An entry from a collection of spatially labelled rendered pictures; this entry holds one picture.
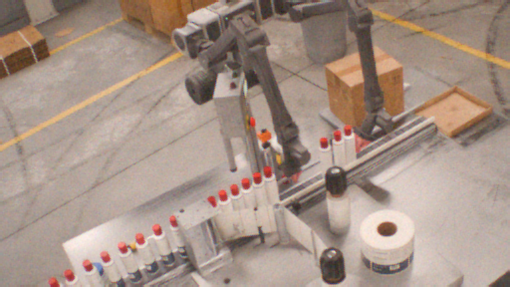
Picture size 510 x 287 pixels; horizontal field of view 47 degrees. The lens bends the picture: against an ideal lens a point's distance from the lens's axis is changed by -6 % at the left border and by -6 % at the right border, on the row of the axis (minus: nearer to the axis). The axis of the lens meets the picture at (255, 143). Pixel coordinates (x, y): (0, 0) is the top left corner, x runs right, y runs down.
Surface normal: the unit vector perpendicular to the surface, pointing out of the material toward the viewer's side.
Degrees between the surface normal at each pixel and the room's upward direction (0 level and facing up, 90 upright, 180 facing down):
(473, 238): 0
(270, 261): 0
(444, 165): 0
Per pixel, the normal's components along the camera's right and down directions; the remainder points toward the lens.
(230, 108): -0.07, 0.62
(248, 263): -0.16, -0.78
